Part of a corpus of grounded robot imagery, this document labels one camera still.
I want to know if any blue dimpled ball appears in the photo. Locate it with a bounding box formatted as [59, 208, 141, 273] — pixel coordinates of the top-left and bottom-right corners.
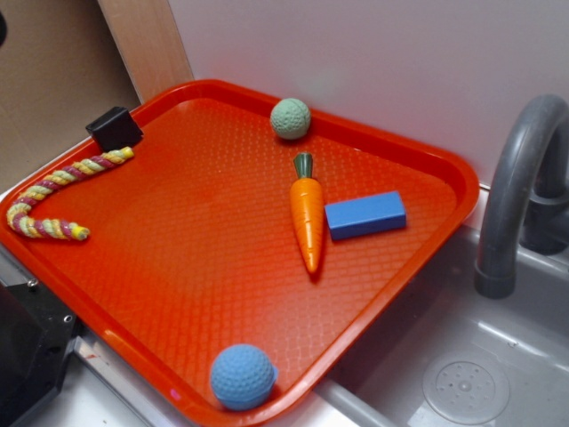
[210, 344, 278, 411]

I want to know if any small black box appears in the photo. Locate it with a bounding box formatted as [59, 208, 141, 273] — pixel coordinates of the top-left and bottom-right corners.
[85, 107, 143, 152]

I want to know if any blue rectangular block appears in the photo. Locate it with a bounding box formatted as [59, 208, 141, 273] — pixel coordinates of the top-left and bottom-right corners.
[325, 191, 407, 240]

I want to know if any grey toy sink basin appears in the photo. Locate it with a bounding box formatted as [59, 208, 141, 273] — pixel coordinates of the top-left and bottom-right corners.
[317, 227, 568, 426]

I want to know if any wooden back panel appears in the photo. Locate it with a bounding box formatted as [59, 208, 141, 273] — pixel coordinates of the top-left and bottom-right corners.
[98, 0, 194, 102]

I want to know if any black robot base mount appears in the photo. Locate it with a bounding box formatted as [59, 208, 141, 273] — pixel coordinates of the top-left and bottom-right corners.
[1, 278, 81, 426]

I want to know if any orange toy carrot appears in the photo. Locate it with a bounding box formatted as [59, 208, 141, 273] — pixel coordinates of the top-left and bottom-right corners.
[289, 152, 325, 274]

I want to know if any grey curved faucet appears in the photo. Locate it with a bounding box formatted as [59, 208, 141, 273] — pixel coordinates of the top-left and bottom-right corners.
[475, 94, 568, 299]

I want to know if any multicoloured twisted rope toy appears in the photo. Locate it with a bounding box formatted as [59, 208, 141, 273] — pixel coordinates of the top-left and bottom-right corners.
[5, 147, 134, 241]

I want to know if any green dimpled ball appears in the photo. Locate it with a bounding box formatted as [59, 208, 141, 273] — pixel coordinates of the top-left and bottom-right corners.
[269, 98, 311, 141]

